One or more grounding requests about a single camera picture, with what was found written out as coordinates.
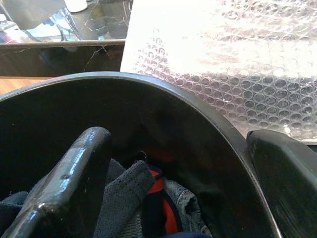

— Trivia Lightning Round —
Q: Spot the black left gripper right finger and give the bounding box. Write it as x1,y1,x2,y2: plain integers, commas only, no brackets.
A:
246,129,317,238

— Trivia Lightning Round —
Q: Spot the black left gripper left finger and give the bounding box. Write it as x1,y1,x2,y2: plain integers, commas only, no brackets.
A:
4,126,112,238

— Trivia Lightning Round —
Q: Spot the grey knit cloth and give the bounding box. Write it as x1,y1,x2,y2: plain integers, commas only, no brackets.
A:
93,159,156,238

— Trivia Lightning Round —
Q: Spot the dark navy cloth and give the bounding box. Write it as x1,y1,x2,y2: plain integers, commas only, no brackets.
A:
0,190,32,238

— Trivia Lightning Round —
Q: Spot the black plastic bucket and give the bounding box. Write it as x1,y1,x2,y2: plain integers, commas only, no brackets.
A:
0,71,283,238

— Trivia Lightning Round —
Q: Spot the red and black garment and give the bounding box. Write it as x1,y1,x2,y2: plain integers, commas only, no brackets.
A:
130,160,184,236

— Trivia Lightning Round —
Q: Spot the grey-blue denim cloth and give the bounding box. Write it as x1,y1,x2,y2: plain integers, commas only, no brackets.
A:
162,178,211,235

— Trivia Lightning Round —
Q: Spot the light wooden cabinet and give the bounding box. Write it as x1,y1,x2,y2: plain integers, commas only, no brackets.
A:
0,76,59,96

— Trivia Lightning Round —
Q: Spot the blue cloth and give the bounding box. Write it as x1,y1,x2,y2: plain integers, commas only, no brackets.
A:
169,230,212,238

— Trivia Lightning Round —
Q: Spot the black marble countertop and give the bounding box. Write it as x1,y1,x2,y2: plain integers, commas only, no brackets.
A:
0,0,128,78

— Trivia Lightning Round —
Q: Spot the clear bubble wrap sheet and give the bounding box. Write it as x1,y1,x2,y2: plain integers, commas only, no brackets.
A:
119,0,317,144

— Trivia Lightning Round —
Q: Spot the white cup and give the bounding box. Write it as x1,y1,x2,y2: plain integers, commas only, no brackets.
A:
63,0,89,13

